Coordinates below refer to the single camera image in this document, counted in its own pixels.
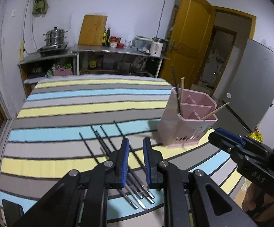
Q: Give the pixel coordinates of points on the pink plastic utensil basket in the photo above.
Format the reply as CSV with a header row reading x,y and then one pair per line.
x,y
181,123

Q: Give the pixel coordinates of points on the person's right hand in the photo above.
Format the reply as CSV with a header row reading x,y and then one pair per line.
x,y
258,204

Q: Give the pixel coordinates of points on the dark sauce bottles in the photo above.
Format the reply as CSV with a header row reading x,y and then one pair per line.
x,y
106,37

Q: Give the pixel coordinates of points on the red lidded jars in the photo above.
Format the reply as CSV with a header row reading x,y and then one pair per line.
x,y
115,42

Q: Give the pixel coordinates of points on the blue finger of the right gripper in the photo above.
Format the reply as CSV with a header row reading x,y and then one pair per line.
x,y
227,134
223,143

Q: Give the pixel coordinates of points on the steel kitchen counter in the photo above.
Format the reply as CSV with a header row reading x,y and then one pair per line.
x,y
115,61

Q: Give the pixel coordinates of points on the cream chopstick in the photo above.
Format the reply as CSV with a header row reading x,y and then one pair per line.
x,y
182,89
215,111

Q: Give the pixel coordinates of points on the steel steamer pot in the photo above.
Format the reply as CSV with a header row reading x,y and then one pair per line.
x,y
55,36

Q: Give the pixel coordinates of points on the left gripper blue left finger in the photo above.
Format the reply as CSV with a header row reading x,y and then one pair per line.
x,y
117,175

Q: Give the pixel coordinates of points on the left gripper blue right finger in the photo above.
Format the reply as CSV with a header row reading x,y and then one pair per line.
x,y
151,159

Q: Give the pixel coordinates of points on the grey refrigerator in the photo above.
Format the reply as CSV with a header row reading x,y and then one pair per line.
x,y
250,93

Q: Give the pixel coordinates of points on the grey chopstick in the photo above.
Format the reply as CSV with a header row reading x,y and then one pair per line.
x,y
127,198

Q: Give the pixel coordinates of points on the white electric kettle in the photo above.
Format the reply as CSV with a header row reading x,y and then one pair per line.
x,y
156,47

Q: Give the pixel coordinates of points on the clear storage box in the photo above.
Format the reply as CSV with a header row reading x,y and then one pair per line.
x,y
142,44

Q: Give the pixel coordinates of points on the wooden cutting board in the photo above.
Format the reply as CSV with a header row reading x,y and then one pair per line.
x,y
92,30

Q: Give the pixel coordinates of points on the yellow wooden door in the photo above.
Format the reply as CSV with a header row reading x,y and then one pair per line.
x,y
189,41

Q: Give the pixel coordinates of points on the induction cooker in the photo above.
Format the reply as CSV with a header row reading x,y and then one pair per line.
x,y
53,49

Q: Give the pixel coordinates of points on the striped tablecloth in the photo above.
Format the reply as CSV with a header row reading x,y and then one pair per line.
x,y
55,130

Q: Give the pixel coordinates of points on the low side shelf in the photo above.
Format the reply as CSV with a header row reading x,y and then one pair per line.
x,y
35,67

